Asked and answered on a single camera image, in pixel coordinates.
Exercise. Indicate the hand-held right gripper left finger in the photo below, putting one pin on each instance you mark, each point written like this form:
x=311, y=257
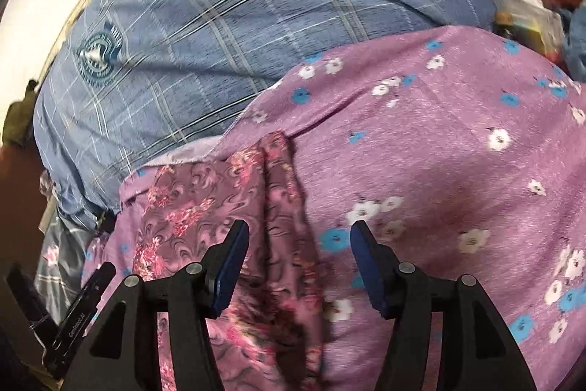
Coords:
x=231, y=272

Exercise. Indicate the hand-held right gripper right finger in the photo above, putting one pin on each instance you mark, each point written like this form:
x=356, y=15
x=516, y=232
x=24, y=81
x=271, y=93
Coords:
x=366, y=267

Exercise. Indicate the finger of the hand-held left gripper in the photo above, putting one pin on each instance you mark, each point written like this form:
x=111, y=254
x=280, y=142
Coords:
x=78, y=315
x=27, y=299

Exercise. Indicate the dark pink floral garment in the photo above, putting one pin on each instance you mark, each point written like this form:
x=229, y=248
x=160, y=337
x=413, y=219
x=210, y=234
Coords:
x=192, y=207

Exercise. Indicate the grey plaid floral sheet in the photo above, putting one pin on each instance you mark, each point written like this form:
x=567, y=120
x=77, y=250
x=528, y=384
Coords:
x=59, y=253

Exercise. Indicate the purple floral blanket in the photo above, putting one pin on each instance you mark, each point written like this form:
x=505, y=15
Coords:
x=435, y=171

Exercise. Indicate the olive green cloth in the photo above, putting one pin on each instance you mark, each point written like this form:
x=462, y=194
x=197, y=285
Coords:
x=18, y=116

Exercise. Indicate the blue plaid quilt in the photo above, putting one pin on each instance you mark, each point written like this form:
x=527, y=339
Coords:
x=229, y=29

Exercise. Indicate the pile of colourful packets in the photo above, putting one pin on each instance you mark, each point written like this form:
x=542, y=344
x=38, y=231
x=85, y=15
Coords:
x=531, y=24

